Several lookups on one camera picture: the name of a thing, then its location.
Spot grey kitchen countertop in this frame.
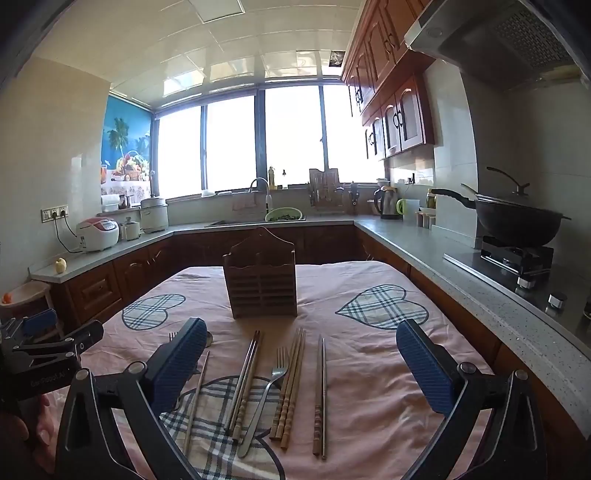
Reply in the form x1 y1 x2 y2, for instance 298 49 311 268
30 216 591 444

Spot dish rack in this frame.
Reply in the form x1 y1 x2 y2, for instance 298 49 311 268
308 168 347 213

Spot kitchen sink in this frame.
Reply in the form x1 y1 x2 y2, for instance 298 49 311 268
205 217 269 230

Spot metal spoon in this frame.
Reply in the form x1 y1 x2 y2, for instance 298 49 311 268
183 351 211 457

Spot steel range hood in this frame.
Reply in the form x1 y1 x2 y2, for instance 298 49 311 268
404 0 591 83

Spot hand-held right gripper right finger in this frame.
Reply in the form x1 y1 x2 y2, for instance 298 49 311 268
395 318 548 480

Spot green colander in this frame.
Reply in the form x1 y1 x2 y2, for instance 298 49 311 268
264 207 304 223

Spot ceiling light panel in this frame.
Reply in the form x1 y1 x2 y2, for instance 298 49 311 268
187 0 246 23

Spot steel electric kettle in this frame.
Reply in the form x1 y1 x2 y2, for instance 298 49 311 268
372 185 402 220

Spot glass wok lid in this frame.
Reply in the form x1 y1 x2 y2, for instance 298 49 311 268
462 166 562 207

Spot steel fork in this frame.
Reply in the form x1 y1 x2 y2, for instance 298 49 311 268
238 346 290 459

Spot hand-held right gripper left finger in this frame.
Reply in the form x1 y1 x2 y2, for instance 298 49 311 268
54 316 208 480

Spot white red rice cooker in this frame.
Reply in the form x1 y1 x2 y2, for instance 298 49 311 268
76 217 121 254

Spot wooden utensil holder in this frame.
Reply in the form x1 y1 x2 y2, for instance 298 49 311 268
223 226 297 319

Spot dark patterned wooden chopstick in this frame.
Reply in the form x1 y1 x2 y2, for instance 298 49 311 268
313 335 322 457

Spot light wooden chopstick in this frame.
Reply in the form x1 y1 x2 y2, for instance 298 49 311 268
281 329 305 450
276 328 302 441
270 328 299 439
287 330 308 432

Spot black gas stove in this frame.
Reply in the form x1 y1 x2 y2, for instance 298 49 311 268
443 235 591 320

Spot black wok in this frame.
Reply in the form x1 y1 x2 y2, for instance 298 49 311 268
430 187 571 247

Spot wooden wall cabinets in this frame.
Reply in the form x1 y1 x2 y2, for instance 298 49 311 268
342 0 437 160

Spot black power cord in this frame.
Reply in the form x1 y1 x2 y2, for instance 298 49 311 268
54 216 88 254

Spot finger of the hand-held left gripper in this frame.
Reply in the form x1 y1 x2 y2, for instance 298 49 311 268
11 320 105 368
0 308 59 345

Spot white electric cooker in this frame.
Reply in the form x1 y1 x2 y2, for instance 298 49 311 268
139 196 170 234

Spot chrome faucet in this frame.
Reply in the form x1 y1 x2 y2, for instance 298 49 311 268
249 178 274 214

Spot tropical fruit wall poster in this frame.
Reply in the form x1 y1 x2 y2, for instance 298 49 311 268
100 95 153 197

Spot pink plaid-heart tablecloth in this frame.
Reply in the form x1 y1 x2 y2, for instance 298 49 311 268
44 261 497 480

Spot metal chopstick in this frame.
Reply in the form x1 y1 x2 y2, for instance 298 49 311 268
320 338 328 460
224 330 257 435
232 330 264 445

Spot pale plastic stool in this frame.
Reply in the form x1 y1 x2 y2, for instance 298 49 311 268
0 281 66 343

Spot large kitchen window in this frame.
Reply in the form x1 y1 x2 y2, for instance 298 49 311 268
154 83 391 201

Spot person's left hand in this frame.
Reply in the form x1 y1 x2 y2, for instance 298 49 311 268
0 394 51 463

